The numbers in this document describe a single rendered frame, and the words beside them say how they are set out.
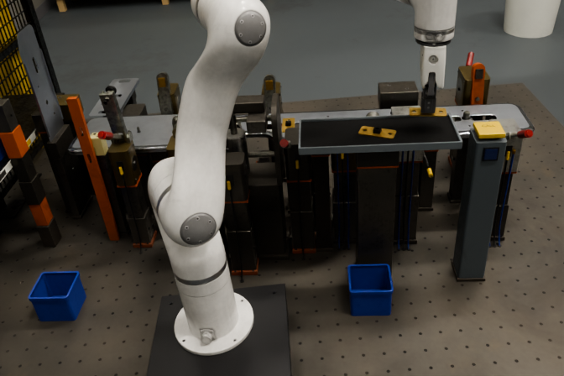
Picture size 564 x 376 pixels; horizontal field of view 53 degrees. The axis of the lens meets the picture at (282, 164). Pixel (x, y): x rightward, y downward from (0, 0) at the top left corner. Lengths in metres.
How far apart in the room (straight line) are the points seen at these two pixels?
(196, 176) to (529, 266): 1.02
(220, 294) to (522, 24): 4.29
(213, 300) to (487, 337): 0.68
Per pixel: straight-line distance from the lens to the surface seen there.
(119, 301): 1.67
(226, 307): 1.31
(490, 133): 1.38
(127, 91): 2.09
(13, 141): 1.74
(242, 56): 0.96
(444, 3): 1.22
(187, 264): 1.21
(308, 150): 1.29
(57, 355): 1.61
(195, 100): 1.04
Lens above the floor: 1.84
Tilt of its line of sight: 33 degrees down
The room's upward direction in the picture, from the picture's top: 5 degrees counter-clockwise
